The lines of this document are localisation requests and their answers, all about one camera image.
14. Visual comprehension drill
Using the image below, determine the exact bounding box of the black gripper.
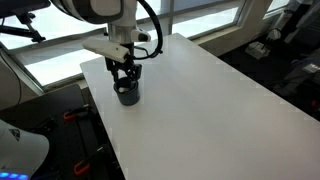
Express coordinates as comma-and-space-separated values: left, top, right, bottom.
105, 43, 142, 83

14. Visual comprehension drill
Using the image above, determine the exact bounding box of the white marker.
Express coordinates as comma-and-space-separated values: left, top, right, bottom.
119, 87, 129, 93

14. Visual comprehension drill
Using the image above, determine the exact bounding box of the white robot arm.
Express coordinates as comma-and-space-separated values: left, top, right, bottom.
50, 0, 151, 81

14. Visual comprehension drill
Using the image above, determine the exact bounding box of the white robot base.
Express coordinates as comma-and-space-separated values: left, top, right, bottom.
0, 120, 49, 180

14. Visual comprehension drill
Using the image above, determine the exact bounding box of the dark blue mug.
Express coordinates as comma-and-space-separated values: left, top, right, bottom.
113, 77, 140, 106

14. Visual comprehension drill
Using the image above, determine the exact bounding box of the upper orange black clamp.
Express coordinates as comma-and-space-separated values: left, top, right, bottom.
63, 104, 91, 121

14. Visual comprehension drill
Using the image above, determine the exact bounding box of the orange black clamp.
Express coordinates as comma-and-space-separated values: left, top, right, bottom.
63, 104, 91, 121
73, 147, 106, 176

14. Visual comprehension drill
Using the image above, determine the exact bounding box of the lower orange black clamp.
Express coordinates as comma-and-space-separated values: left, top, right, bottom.
73, 147, 106, 176

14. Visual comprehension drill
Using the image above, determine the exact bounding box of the white device on floor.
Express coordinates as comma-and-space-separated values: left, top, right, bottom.
245, 41, 270, 60

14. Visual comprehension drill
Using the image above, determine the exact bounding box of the grey equipment at right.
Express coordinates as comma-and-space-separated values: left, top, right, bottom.
273, 50, 320, 96

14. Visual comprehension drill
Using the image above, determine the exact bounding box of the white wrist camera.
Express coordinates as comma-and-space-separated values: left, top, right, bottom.
82, 37, 129, 63

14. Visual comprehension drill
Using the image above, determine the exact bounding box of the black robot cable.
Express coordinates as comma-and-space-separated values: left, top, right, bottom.
131, 0, 164, 61

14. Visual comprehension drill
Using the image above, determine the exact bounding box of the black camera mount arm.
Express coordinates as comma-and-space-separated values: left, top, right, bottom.
0, 0, 51, 43

